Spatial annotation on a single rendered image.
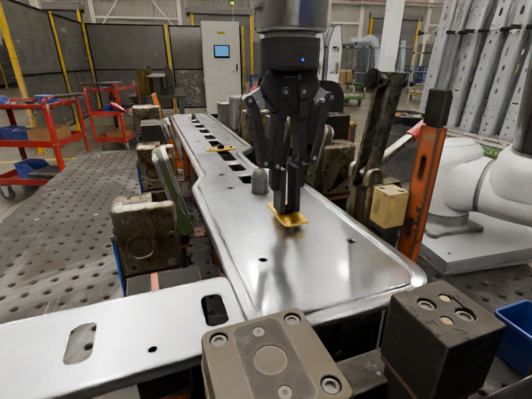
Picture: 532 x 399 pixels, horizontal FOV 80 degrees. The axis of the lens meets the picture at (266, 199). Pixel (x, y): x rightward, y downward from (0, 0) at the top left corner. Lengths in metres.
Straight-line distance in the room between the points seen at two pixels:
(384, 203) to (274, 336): 0.29
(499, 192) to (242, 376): 0.88
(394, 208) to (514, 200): 0.57
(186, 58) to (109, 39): 1.68
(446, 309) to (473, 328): 0.02
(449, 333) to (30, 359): 0.32
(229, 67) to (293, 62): 7.26
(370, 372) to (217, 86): 7.48
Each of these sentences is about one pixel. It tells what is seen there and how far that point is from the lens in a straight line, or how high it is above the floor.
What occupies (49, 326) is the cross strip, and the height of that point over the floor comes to 1.00.
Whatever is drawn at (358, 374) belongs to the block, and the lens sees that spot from 0.30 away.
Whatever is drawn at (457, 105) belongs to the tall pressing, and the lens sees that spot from 5.50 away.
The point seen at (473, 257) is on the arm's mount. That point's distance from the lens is 1.02.
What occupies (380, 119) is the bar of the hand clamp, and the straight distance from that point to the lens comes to 0.51.
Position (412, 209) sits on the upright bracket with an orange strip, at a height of 1.04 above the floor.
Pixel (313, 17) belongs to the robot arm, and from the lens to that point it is 0.41.
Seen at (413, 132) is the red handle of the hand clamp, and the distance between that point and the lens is 0.57.
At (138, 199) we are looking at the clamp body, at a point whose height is 1.04.
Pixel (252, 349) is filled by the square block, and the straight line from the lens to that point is 0.22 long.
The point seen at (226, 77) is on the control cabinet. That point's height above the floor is 0.88.
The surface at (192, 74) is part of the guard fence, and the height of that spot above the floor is 0.94.
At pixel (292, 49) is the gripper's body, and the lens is 0.41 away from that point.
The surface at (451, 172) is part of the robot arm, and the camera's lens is 1.04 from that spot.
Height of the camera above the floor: 1.23
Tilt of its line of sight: 24 degrees down
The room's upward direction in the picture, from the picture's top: straight up
